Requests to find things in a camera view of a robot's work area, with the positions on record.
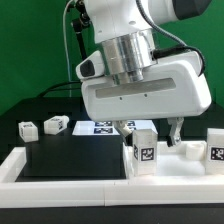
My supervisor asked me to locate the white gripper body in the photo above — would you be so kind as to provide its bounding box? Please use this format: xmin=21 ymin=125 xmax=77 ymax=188
xmin=76 ymin=51 xmax=211 ymax=121

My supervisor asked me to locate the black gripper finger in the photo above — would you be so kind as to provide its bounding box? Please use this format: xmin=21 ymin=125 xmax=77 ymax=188
xmin=113 ymin=121 xmax=131 ymax=137
xmin=167 ymin=117 xmax=184 ymax=147

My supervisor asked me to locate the white square tabletop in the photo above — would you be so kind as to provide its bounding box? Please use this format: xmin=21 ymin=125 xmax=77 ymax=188
xmin=123 ymin=141 xmax=207 ymax=179

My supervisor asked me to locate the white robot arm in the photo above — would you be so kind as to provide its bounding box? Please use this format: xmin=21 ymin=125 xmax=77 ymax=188
xmin=76 ymin=0 xmax=211 ymax=146

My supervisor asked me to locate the white sheet with AprilTags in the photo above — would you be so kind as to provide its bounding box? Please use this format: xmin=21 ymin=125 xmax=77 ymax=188
xmin=72 ymin=120 xmax=156 ymax=136

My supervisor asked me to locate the white U-shaped obstacle fence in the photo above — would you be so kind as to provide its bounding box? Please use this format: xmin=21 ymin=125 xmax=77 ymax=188
xmin=0 ymin=147 xmax=224 ymax=208

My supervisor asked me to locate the grey braided robot cable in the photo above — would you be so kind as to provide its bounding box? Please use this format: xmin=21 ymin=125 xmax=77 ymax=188
xmin=134 ymin=0 xmax=206 ymax=76

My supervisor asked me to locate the black cable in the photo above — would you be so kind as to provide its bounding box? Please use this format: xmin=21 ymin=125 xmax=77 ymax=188
xmin=36 ymin=79 xmax=83 ymax=98

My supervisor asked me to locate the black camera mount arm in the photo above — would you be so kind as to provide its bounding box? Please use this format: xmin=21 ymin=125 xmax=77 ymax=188
xmin=71 ymin=0 xmax=91 ymax=60

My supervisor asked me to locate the white cable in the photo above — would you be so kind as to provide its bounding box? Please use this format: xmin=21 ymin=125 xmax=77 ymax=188
xmin=62 ymin=0 xmax=76 ymax=82

